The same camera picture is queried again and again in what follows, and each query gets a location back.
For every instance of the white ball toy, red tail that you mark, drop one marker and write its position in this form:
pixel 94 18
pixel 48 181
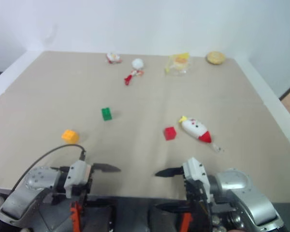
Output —
pixel 136 68

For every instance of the orange clip on robot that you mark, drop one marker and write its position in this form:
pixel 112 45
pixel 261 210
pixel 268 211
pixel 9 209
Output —
pixel 75 213
pixel 186 221

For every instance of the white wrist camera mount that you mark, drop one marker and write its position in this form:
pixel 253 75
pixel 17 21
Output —
pixel 76 174
pixel 195 172

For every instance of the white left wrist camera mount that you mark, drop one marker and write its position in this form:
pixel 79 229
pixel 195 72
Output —
pixel 76 174

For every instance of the round tan biscuit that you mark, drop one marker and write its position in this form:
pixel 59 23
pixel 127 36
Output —
pixel 215 57

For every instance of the white and red rocket toy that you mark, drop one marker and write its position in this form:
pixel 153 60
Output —
pixel 195 128

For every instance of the clear bag with yellow toy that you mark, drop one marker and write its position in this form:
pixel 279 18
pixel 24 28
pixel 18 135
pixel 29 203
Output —
pixel 178 64

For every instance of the dark grey robot torso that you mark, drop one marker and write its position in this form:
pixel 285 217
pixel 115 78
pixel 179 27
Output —
pixel 125 215

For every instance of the green toy block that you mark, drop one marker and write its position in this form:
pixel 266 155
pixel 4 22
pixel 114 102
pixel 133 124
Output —
pixel 106 114

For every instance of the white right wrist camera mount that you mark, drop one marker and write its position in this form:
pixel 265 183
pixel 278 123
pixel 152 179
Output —
pixel 195 172

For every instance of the yellow toy block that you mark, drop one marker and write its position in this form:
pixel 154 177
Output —
pixel 70 136

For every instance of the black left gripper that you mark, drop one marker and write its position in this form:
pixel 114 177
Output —
pixel 83 189

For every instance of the red toy block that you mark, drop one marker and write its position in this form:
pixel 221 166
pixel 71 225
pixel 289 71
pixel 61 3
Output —
pixel 170 133

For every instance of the small red and white toy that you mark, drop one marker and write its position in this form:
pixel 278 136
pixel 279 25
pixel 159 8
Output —
pixel 113 58

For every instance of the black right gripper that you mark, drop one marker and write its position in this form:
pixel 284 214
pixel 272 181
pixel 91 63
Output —
pixel 194 193

